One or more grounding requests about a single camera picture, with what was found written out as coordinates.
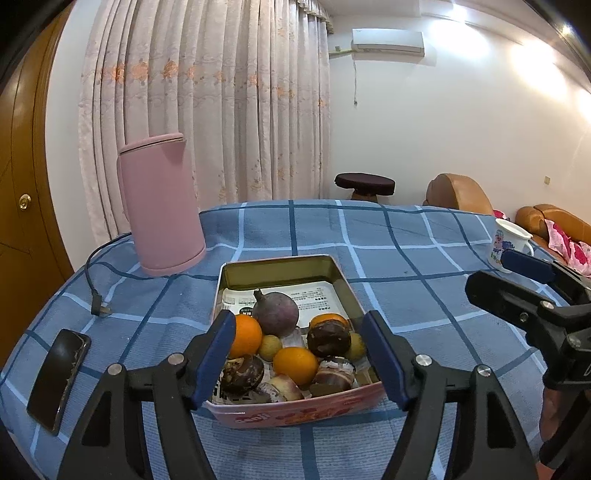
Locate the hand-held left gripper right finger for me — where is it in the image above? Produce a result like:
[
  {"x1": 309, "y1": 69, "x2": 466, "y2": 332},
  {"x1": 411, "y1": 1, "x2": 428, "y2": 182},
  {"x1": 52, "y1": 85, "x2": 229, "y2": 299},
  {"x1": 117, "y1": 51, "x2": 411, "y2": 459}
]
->
[{"x1": 359, "y1": 310, "x2": 541, "y2": 480}]

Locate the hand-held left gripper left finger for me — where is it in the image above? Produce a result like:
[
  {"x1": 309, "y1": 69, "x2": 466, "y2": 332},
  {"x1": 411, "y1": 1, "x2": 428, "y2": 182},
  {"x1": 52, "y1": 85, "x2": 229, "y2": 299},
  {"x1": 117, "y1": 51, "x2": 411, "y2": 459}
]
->
[{"x1": 55, "y1": 309, "x2": 237, "y2": 480}]

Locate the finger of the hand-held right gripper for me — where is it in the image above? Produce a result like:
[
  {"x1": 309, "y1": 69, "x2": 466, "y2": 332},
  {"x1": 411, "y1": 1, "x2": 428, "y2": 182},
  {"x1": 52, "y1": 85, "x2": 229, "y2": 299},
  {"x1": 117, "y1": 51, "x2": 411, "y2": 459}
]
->
[
  {"x1": 465, "y1": 271, "x2": 591, "y2": 365},
  {"x1": 501, "y1": 249, "x2": 591, "y2": 303}
]

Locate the brown longan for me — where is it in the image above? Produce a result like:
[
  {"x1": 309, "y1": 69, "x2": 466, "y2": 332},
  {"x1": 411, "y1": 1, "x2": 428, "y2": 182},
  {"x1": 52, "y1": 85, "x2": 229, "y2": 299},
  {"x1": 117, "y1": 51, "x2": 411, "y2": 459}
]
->
[{"x1": 344, "y1": 332, "x2": 368, "y2": 361}]

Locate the large orange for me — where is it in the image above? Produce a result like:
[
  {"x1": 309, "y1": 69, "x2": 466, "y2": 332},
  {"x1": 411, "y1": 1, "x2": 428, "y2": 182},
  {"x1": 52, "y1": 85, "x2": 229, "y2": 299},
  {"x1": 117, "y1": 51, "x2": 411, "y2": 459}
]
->
[{"x1": 228, "y1": 314, "x2": 263, "y2": 359}]

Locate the small dark water chestnut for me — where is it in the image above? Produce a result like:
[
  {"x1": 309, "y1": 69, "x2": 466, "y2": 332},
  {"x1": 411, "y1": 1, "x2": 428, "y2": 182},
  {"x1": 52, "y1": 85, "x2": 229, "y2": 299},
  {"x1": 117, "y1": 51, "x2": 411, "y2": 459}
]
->
[{"x1": 307, "y1": 320, "x2": 352, "y2": 358}]

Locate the small orange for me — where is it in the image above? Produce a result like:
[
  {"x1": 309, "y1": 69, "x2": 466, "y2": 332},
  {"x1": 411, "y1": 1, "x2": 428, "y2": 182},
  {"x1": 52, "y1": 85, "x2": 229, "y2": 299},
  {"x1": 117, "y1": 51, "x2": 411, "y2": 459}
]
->
[{"x1": 308, "y1": 313, "x2": 350, "y2": 330}]

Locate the medium orange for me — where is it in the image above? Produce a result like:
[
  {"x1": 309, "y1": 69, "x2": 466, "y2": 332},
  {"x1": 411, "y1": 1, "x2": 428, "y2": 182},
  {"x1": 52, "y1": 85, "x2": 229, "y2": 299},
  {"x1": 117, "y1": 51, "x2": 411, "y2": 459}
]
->
[{"x1": 272, "y1": 346, "x2": 319, "y2": 387}]

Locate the pink metal tin box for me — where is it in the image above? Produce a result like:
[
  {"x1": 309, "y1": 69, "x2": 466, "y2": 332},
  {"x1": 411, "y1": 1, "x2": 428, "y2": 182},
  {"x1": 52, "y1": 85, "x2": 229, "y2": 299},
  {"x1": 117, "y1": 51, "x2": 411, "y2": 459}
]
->
[{"x1": 203, "y1": 254, "x2": 386, "y2": 430}]

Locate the white printed mug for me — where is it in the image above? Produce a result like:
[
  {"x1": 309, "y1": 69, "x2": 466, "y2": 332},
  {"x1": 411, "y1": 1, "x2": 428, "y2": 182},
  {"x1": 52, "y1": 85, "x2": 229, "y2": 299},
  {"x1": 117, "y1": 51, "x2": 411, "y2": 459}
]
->
[{"x1": 488, "y1": 218, "x2": 535, "y2": 273}]

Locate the brown leather sofa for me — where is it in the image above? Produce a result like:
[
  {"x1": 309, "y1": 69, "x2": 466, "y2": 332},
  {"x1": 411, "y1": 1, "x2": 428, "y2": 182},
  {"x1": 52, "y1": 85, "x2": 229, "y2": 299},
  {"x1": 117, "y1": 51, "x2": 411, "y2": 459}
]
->
[{"x1": 515, "y1": 204, "x2": 591, "y2": 252}]

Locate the pink floral cushion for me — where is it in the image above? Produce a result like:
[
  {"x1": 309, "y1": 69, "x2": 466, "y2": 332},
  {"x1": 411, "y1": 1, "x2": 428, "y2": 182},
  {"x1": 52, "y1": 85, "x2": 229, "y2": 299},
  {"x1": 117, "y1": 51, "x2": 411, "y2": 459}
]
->
[{"x1": 545, "y1": 219, "x2": 591, "y2": 278}]

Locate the small yellow-green fruit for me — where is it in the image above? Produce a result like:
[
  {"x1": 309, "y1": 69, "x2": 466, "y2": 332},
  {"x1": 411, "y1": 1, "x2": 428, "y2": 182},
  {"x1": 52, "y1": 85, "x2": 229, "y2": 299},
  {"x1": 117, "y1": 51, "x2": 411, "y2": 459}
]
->
[{"x1": 257, "y1": 336, "x2": 282, "y2": 361}]

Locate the purple passion fruit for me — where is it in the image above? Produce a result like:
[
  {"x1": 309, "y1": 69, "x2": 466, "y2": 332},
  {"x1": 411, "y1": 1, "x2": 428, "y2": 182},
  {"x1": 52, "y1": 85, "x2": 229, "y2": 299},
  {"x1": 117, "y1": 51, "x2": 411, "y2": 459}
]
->
[{"x1": 252, "y1": 288, "x2": 300, "y2": 339}]

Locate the blue checked tablecloth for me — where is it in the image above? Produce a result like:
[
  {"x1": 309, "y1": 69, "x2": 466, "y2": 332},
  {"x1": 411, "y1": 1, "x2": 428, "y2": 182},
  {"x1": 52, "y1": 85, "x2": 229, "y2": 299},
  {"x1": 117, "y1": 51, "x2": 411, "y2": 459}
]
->
[{"x1": 0, "y1": 199, "x2": 591, "y2": 480}]

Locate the printed paper packet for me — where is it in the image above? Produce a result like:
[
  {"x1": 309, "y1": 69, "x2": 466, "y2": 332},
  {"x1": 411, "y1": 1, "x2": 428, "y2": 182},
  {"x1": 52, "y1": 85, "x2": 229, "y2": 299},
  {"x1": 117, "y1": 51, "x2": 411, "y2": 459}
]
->
[{"x1": 222, "y1": 285, "x2": 345, "y2": 324}]

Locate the brown leather armchair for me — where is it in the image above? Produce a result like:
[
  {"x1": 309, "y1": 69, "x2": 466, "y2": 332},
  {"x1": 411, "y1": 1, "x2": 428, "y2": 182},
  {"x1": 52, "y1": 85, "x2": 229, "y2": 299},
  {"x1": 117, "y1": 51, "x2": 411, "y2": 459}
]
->
[{"x1": 422, "y1": 173, "x2": 495, "y2": 216}]

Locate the pink electric kettle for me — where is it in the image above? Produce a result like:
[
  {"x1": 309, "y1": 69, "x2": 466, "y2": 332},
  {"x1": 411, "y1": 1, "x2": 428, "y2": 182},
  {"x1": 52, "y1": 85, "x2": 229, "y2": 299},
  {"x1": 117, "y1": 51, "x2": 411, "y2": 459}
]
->
[{"x1": 115, "y1": 132, "x2": 207, "y2": 278}]

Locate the black smartphone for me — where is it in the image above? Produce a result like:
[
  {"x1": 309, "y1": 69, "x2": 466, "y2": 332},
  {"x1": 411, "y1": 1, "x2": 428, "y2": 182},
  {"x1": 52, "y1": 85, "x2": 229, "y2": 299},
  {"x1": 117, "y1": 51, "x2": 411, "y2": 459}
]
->
[{"x1": 26, "y1": 329, "x2": 92, "y2": 436}]

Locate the dark round stool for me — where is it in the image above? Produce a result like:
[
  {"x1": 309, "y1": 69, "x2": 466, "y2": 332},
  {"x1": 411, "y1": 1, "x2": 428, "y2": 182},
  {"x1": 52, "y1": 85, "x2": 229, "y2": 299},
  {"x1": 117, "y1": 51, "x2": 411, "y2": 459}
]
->
[{"x1": 334, "y1": 172, "x2": 396, "y2": 201}]

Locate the pink floral curtain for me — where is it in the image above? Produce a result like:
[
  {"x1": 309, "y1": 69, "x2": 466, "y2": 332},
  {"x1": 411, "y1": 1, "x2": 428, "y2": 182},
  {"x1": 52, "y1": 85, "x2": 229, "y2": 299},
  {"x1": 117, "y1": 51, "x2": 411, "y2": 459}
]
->
[{"x1": 78, "y1": 0, "x2": 333, "y2": 245}]

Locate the white air conditioner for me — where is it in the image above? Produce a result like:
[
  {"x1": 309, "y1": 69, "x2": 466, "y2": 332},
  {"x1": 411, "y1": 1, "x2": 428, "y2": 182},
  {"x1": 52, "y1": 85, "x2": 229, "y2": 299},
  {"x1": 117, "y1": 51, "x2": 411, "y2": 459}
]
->
[{"x1": 351, "y1": 28, "x2": 426, "y2": 57}]

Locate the wooden door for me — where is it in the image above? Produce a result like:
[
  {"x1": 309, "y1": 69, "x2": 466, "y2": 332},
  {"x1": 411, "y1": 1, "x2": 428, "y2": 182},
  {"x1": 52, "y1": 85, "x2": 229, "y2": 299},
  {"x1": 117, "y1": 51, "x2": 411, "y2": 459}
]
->
[{"x1": 0, "y1": 18, "x2": 77, "y2": 370}]

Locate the black power cord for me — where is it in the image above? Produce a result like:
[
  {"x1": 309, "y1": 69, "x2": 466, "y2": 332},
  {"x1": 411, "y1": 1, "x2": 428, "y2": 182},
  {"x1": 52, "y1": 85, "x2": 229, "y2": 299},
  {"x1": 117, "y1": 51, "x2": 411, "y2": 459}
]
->
[{"x1": 84, "y1": 232, "x2": 134, "y2": 319}]

